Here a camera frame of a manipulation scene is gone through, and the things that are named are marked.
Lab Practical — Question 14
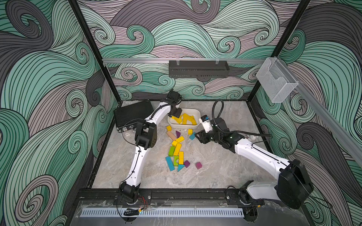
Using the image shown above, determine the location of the teal long block at left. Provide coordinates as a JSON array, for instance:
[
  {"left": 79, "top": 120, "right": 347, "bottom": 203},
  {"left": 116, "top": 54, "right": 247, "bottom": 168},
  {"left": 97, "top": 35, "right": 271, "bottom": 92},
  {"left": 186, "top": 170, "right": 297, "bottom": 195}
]
[{"left": 166, "top": 156, "right": 175, "bottom": 171}]

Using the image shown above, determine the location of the black wall-mounted tray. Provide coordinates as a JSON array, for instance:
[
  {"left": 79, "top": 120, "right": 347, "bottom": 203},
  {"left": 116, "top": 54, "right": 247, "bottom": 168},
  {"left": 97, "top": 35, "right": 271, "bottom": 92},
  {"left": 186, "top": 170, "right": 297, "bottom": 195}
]
[{"left": 168, "top": 60, "right": 230, "bottom": 81}]

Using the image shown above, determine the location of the black aluminium carrying case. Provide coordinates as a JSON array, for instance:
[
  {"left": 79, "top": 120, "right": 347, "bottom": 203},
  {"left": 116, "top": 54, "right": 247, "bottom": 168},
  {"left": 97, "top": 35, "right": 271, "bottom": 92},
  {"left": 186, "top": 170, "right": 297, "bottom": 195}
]
[{"left": 114, "top": 100, "right": 154, "bottom": 132}]

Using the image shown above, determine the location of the white plastic tub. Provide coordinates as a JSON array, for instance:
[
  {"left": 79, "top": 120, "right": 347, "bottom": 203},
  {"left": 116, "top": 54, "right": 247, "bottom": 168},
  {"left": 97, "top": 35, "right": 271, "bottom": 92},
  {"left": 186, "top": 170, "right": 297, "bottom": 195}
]
[{"left": 167, "top": 108, "right": 201, "bottom": 130}]

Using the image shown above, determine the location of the yellow upright long block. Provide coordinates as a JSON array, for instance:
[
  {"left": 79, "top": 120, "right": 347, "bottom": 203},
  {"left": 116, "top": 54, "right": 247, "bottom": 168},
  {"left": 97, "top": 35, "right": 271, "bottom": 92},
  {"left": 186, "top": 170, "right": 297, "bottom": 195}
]
[{"left": 173, "top": 143, "right": 182, "bottom": 156}]

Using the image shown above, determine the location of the light green arch block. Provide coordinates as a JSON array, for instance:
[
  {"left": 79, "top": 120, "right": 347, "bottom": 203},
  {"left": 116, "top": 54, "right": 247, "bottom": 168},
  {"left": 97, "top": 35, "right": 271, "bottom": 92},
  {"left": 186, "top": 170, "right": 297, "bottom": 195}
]
[{"left": 173, "top": 156, "right": 179, "bottom": 167}]

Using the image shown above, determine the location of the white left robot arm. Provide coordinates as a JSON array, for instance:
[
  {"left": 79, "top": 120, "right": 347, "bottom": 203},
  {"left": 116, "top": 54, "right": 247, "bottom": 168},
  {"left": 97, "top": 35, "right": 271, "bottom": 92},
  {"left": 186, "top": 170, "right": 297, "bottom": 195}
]
[{"left": 119, "top": 90, "right": 182, "bottom": 203}]

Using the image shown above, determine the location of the green rectangular block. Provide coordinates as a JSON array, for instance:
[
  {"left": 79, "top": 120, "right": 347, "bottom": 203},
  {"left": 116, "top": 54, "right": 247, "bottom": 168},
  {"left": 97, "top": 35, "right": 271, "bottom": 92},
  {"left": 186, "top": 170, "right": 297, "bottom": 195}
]
[{"left": 168, "top": 146, "right": 175, "bottom": 157}]

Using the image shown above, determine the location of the purple cube block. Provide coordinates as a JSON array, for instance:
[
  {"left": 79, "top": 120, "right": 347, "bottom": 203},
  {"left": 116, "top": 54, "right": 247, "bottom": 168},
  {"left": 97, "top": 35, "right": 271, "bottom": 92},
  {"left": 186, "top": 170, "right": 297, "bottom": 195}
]
[{"left": 184, "top": 160, "right": 190, "bottom": 168}]

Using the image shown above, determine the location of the magenta cube block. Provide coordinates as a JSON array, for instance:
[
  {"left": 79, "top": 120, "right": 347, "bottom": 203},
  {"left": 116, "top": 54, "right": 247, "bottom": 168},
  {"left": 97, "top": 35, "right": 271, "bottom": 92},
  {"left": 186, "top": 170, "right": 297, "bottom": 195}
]
[{"left": 195, "top": 162, "right": 202, "bottom": 170}]

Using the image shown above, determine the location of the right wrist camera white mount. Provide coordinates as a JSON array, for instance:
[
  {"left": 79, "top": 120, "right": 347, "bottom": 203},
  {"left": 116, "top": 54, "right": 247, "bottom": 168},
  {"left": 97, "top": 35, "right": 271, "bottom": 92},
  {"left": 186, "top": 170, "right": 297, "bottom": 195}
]
[{"left": 199, "top": 115, "right": 213, "bottom": 133}]

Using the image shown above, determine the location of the yellow slanted long block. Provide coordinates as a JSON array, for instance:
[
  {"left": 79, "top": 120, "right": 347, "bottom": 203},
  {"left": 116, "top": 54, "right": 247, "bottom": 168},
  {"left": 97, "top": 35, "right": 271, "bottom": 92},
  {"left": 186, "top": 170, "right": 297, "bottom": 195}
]
[{"left": 172, "top": 136, "right": 184, "bottom": 147}]

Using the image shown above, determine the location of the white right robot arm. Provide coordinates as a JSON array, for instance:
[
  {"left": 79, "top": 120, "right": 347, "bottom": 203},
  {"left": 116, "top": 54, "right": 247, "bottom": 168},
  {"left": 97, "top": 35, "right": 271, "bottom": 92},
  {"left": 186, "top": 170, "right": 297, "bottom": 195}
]
[{"left": 195, "top": 131, "right": 314, "bottom": 210}]

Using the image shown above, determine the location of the teal triangle block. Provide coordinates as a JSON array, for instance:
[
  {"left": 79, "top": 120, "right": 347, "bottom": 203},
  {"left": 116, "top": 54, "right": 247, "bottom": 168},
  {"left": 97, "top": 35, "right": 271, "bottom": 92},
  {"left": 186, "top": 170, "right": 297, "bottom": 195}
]
[{"left": 178, "top": 164, "right": 185, "bottom": 172}]

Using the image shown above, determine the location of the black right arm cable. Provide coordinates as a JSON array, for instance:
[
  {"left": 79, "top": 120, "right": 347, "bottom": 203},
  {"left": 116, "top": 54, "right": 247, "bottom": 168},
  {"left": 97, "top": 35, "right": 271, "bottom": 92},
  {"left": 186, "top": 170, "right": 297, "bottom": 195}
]
[{"left": 212, "top": 99, "right": 272, "bottom": 139}]

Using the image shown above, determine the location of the clear acrylic wall holder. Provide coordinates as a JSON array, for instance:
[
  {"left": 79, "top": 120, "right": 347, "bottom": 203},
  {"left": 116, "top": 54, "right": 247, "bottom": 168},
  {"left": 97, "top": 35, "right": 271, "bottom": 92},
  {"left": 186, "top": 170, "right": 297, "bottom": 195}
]
[{"left": 256, "top": 57, "right": 299, "bottom": 103}]

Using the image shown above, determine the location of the white slotted cable duct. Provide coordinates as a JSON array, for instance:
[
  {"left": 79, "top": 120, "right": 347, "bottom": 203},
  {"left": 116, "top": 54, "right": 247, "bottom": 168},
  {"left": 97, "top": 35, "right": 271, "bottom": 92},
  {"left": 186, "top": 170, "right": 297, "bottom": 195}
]
[{"left": 80, "top": 207, "right": 244, "bottom": 218}]

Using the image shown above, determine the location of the teal short block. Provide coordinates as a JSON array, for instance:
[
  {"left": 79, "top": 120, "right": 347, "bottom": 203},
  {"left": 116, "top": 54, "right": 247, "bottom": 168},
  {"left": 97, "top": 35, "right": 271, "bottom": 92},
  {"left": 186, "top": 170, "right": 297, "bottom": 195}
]
[{"left": 189, "top": 133, "right": 196, "bottom": 140}]

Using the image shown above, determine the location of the natural wood rectangular block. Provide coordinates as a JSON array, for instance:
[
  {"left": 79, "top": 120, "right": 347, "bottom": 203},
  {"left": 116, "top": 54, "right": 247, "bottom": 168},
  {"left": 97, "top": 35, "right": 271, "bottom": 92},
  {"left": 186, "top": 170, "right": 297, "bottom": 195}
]
[{"left": 166, "top": 131, "right": 177, "bottom": 141}]

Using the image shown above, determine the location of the pink and white toy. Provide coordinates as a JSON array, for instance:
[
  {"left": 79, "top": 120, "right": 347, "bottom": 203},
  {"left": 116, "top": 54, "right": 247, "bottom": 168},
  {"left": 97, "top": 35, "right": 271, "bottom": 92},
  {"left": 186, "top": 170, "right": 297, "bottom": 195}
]
[{"left": 248, "top": 135, "right": 258, "bottom": 141}]

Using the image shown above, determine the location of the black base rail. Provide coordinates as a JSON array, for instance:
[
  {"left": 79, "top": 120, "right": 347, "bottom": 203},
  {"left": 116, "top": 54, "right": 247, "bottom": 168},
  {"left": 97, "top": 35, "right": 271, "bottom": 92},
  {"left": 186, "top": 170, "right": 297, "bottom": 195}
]
[{"left": 77, "top": 187, "right": 267, "bottom": 207}]

